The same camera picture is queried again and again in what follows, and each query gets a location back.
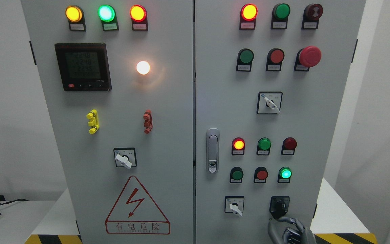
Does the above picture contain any red lit indicator top right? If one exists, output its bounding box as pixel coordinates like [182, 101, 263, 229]
[239, 3, 258, 30]

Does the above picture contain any red lit indicator middle left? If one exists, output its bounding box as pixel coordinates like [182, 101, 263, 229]
[232, 137, 245, 156]

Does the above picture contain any red push button lower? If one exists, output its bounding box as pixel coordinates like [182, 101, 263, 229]
[253, 167, 269, 183]

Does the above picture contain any white selector switch lower right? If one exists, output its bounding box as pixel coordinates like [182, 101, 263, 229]
[224, 196, 245, 217]

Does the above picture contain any white lit indicator light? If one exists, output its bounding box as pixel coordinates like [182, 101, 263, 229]
[136, 61, 151, 75]

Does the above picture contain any red emergency stop button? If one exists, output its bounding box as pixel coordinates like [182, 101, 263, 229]
[294, 46, 322, 72]

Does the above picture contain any grey electrical cabinet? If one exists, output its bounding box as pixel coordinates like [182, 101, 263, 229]
[21, 0, 366, 244]

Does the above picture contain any red push button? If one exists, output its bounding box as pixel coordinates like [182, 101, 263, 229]
[253, 167, 269, 183]
[265, 48, 285, 72]

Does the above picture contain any red indicator middle right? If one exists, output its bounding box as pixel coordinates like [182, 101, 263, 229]
[281, 137, 298, 155]

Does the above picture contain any green lit indicator light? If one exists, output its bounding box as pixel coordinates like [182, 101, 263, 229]
[97, 4, 119, 31]

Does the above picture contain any dark red buzzer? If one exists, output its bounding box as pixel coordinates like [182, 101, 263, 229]
[301, 3, 323, 30]

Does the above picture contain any red electric hazard warning sticker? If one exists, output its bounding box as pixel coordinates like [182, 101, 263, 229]
[105, 176, 171, 235]

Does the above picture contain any red lit indicator light left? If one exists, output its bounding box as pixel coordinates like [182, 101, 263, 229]
[130, 4, 148, 31]

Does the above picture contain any green push button lower right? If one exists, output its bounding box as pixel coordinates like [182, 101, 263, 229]
[277, 167, 292, 183]

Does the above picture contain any green push button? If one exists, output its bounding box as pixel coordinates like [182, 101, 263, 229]
[236, 48, 254, 72]
[229, 167, 244, 184]
[277, 167, 292, 183]

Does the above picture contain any green push button lower left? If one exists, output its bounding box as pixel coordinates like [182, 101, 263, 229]
[229, 167, 244, 184]

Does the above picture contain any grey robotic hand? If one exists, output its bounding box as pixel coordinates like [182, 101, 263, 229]
[267, 216, 316, 244]

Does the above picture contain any white selector switch left door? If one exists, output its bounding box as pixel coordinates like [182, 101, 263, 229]
[113, 148, 137, 169]

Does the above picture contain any red push button upper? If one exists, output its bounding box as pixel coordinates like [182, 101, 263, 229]
[265, 48, 285, 72]

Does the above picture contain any green indicator top right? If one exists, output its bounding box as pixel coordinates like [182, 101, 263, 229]
[270, 3, 291, 29]

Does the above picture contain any silver door lock handle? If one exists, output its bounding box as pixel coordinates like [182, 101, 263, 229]
[206, 128, 220, 174]

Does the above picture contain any green push button upper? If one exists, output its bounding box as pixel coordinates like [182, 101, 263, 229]
[236, 48, 254, 72]

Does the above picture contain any black digital power meter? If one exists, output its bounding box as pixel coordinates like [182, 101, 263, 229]
[55, 43, 112, 92]

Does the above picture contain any yellow indicator light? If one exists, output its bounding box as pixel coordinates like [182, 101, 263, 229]
[65, 5, 86, 32]

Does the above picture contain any green indicator middle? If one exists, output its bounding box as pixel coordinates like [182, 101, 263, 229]
[256, 137, 272, 156]

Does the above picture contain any white selector switch upper right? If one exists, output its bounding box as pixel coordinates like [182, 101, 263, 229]
[257, 91, 283, 115]

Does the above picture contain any yellow terminal connector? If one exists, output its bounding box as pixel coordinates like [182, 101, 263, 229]
[86, 109, 100, 135]

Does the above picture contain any red terminal connector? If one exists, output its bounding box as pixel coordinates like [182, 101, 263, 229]
[143, 109, 153, 134]

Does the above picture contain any black rotary knob switch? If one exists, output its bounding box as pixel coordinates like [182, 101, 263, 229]
[269, 196, 290, 220]

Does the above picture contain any white platform with hazard stripes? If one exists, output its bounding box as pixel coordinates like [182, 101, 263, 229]
[26, 180, 377, 244]

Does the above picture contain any white selector switch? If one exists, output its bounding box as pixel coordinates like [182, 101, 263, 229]
[257, 91, 283, 115]
[224, 196, 245, 217]

